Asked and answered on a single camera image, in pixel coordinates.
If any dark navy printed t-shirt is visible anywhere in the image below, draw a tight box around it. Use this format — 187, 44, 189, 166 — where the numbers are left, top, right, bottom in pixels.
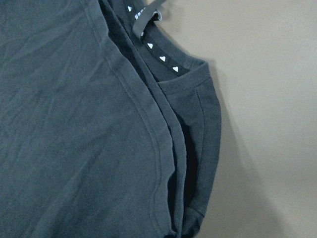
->
0, 0, 221, 238

